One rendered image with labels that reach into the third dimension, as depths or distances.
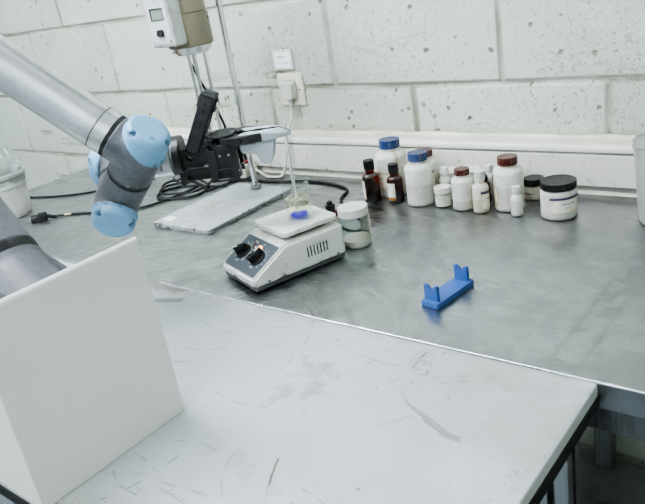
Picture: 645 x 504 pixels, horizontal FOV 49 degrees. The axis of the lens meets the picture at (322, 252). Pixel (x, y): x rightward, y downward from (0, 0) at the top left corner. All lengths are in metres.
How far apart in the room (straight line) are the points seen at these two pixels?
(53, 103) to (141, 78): 1.21
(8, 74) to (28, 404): 0.56
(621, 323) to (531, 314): 0.12
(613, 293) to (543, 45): 0.60
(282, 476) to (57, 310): 0.31
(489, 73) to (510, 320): 0.69
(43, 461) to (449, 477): 0.45
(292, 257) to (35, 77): 0.51
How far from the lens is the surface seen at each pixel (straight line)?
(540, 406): 0.90
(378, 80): 1.76
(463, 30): 1.62
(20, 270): 0.91
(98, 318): 0.87
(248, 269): 1.28
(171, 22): 1.63
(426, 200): 1.55
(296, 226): 1.29
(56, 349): 0.85
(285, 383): 0.99
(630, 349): 1.01
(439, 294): 1.14
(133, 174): 1.18
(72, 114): 1.18
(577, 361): 0.98
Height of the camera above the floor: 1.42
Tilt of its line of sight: 22 degrees down
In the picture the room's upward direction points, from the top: 10 degrees counter-clockwise
